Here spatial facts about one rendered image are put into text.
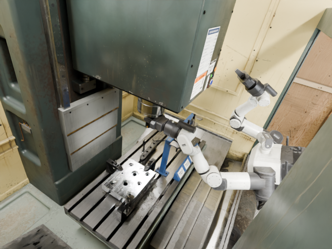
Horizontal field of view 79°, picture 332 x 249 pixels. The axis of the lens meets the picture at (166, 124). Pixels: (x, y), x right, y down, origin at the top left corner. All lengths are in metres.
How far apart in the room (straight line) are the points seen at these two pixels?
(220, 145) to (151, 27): 1.57
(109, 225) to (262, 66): 1.61
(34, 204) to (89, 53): 1.25
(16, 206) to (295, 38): 2.39
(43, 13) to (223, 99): 1.54
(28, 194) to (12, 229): 0.27
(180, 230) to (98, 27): 1.31
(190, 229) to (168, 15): 1.31
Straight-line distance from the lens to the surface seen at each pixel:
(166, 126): 1.05
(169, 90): 0.86
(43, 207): 1.86
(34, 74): 1.15
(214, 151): 2.12
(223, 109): 2.06
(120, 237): 1.30
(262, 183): 1.18
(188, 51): 0.78
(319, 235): 0.45
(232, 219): 1.64
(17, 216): 1.88
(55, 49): 1.13
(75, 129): 1.37
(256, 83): 1.29
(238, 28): 1.87
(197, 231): 1.59
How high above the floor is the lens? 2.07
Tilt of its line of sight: 34 degrees down
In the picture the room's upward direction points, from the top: 11 degrees clockwise
